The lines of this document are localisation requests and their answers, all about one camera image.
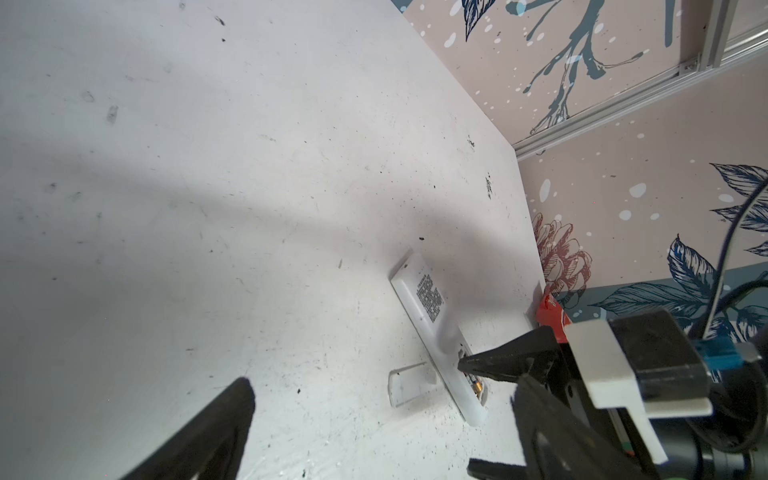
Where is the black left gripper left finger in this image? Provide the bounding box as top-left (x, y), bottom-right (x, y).
top-left (125, 377), bottom-right (256, 479)

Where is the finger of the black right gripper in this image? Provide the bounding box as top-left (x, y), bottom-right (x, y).
top-left (466, 458), bottom-right (527, 480)
top-left (458, 326), bottom-right (563, 384)

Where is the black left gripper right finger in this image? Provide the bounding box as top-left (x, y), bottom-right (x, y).
top-left (514, 375), bottom-right (649, 480)

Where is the black gold AAA battery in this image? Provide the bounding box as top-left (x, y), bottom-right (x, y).
top-left (464, 374), bottom-right (485, 399)

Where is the white battery cover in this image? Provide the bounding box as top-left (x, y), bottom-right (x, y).
top-left (387, 361), bottom-right (440, 408)

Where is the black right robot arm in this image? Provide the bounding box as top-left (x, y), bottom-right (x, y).
top-left (458, 311), bottom-right (767, 479)

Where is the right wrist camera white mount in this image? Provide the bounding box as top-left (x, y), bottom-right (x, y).
top-left (563, 310), bottom-right (713, 465)

